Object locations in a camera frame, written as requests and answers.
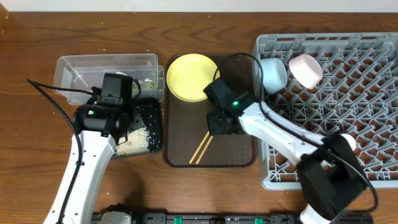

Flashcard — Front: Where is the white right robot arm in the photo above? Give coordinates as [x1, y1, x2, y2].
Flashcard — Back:
[205, 90, 370, 223]

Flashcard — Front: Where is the white bowl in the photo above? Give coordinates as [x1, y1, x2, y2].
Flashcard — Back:
[289, 54, 323, 89]

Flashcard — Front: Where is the clear plastic bin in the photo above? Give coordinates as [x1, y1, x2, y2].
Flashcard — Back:
[53, 54, 165, 102]

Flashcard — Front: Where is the grey dishwasher rack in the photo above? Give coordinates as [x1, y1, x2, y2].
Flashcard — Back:
[252, 32, 397, 189]

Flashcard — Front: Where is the yellow plate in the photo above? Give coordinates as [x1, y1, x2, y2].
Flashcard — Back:
[166, 54, 218, 102]

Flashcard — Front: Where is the dark brown serving tray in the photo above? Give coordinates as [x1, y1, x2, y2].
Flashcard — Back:
[163, 54, 257, 168]

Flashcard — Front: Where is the black waste tray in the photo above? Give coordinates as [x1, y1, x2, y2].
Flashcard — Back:
[111, 96, 164, 159]

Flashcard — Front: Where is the pile of rice and nuts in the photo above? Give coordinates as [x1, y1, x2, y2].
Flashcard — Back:
[114, 107, 159, 156]

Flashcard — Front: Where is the light blue bowl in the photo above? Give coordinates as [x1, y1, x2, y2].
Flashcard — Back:
[260, 58, 287, 94]

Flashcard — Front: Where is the white cup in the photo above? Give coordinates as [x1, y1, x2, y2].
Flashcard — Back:
[341, 133, 356, 151]

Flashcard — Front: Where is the green clear plastic wrapper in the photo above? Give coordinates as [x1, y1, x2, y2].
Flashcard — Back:
[139, 78, 155, 91]

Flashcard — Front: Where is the crumpled white tissue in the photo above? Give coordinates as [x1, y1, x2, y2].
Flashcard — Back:
[115, 72, 127, 76]

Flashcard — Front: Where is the wooden chopstick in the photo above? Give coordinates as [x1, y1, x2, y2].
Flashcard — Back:
[189, 131, 210, 164]
[195, 136, 213, 164]

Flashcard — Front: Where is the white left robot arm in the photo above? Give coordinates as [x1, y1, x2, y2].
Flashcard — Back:
[45, 104, 150, 223]

